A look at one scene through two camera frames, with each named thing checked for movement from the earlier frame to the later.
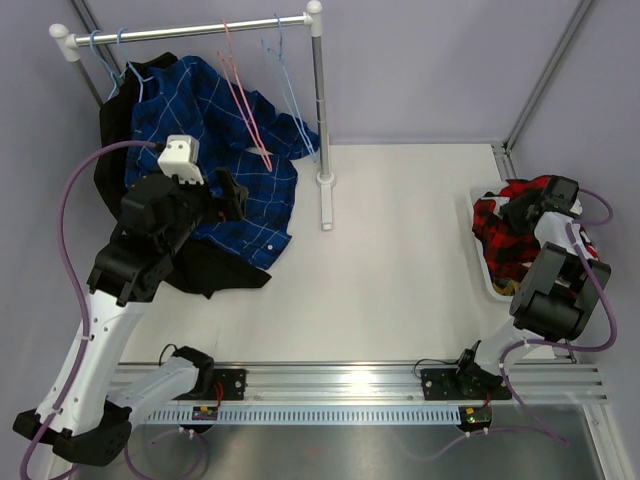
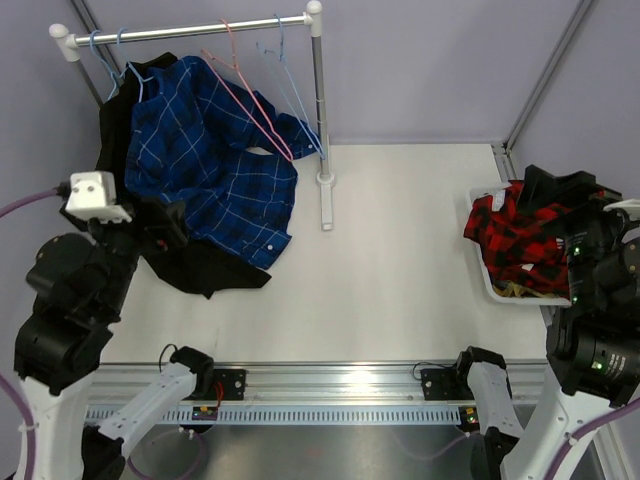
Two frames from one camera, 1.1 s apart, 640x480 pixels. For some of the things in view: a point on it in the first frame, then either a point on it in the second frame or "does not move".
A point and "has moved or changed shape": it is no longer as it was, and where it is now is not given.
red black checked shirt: [507, 250] does not move
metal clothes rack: [65, 46] does not move
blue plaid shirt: [233, 129] does not move
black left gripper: [230, 208] -> [170, 216]
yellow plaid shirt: [509, 290] does not move
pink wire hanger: [235, 84] has moved or changed shape
